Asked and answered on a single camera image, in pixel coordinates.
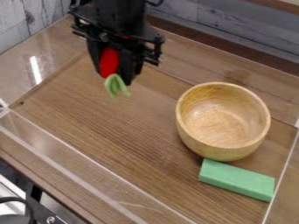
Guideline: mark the clear acrylic front wall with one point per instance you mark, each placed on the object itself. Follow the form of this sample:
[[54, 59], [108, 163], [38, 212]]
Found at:
[[86, 187]]

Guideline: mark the red felt strawberry toy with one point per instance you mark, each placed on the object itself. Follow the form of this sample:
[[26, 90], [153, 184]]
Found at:
[[108, 66]]

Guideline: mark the light wooden bowl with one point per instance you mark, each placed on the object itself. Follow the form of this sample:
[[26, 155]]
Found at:
[[221, 120]]

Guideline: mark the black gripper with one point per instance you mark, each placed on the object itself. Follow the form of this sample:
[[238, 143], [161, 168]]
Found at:
[[114, 22]]

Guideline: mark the green rectangular sponge block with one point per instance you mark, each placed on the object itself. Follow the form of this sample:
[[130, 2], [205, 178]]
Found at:
[[237, 180]]

